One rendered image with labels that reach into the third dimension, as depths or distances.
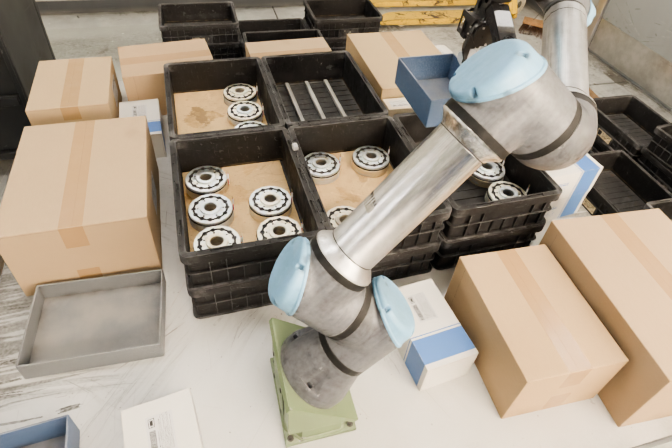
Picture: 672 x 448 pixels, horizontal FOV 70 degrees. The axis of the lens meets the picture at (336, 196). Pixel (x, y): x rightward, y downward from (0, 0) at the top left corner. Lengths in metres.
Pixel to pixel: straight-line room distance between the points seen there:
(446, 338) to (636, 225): 0.55
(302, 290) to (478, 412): 0.53
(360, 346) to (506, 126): 0.42
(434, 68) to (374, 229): 0.66
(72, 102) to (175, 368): 0.87
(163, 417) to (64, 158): 0.68
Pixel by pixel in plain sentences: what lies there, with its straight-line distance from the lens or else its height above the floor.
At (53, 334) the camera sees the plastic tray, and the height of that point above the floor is 0.70.
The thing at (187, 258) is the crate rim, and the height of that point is 0.93.
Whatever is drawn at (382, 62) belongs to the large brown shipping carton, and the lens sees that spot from 1.72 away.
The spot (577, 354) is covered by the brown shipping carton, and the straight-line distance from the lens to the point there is 1.08.
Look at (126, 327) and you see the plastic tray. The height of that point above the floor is 0.70.
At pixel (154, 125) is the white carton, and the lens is 1.60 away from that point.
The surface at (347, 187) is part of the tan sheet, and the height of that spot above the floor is 0.83.
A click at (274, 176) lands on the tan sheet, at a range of 1.30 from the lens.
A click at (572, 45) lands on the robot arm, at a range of 0.94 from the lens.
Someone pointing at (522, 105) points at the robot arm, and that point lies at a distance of 0.68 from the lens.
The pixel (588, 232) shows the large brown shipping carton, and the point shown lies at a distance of 1.26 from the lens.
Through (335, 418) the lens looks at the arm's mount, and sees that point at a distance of 0.97.
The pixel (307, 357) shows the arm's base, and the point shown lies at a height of 0.89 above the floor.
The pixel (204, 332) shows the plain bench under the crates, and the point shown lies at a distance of 1.16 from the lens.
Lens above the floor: 1.67
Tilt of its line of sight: 43 degrees down
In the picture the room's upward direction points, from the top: 5 degrees clockwise
